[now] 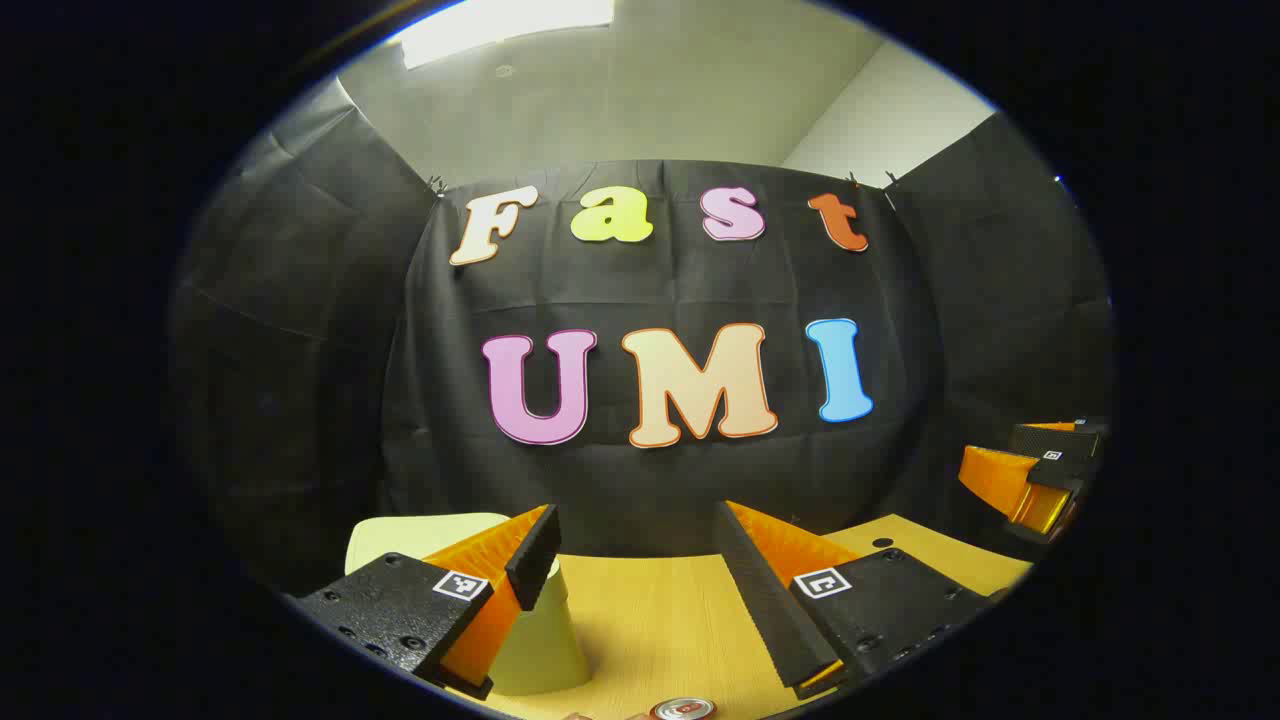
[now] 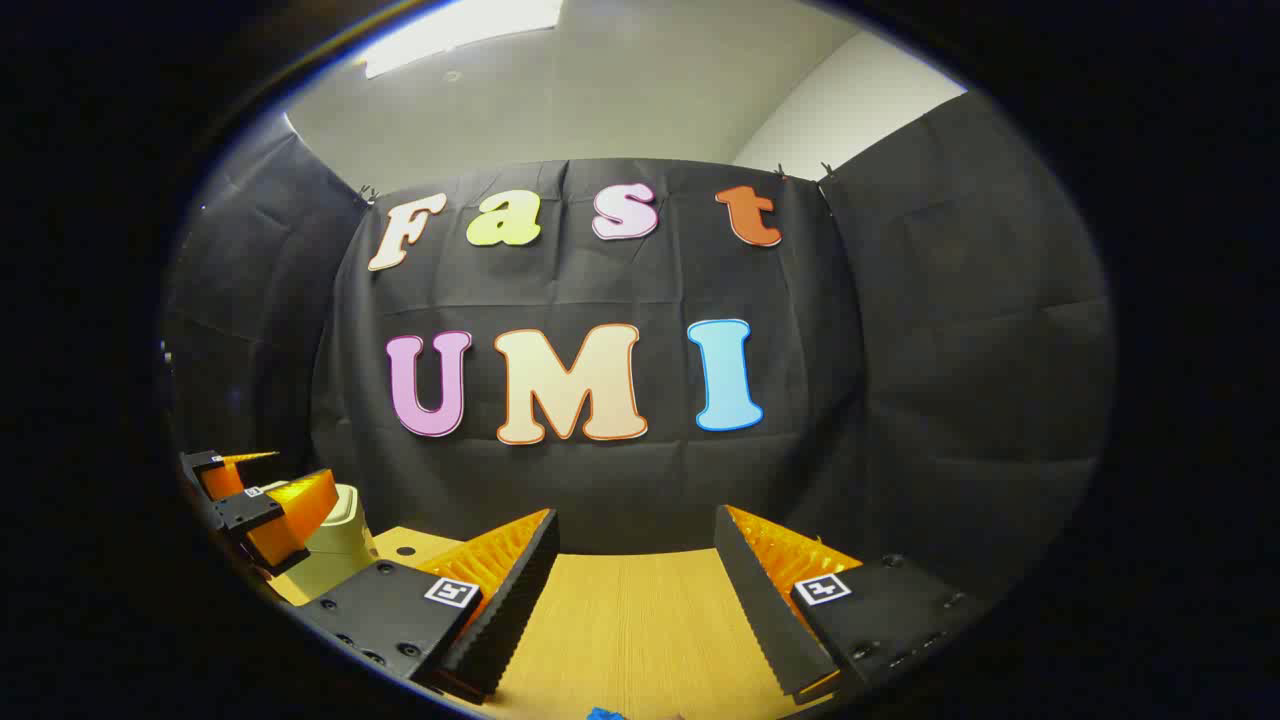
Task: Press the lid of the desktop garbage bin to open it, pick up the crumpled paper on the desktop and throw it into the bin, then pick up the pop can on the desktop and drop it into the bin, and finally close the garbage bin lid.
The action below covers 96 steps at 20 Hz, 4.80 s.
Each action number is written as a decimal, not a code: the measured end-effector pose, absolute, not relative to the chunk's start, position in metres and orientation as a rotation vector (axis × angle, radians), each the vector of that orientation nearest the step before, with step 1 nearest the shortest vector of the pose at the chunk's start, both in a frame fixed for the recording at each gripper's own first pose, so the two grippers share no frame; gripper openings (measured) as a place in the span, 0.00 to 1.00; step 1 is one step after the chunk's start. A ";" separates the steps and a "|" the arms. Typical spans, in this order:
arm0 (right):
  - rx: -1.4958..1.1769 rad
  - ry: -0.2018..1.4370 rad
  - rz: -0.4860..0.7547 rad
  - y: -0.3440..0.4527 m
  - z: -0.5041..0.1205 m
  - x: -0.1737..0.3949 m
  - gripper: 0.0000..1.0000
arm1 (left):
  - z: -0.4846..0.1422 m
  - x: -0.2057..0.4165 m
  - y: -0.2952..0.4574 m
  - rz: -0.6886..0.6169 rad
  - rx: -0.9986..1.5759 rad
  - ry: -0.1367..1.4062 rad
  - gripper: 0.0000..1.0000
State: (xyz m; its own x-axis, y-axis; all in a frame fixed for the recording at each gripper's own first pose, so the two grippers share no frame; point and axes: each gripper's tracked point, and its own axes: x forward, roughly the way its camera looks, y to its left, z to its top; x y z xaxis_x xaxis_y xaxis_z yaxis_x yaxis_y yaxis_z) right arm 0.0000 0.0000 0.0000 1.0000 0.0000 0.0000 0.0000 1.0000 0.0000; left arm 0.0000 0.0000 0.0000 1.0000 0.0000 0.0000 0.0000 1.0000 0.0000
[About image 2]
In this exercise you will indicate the light green desktop garbage bin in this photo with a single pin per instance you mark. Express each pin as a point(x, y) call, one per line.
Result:
point(335, 560)

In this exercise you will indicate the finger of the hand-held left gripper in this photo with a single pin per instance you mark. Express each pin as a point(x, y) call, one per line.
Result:
point(205, 462)
point(240, 510)

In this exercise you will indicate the wooden desktop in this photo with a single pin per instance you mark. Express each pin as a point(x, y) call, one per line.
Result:
point(640, 630)

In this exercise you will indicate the blue paper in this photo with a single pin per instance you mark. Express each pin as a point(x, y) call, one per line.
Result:
point(603, 714)

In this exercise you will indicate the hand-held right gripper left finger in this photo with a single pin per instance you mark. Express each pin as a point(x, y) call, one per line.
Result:
point(510, 620)

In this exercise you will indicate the black backdrop cloth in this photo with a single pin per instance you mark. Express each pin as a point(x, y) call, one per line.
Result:
point(900, 400)

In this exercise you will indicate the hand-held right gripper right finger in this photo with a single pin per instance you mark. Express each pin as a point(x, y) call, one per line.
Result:
point(760, 610)

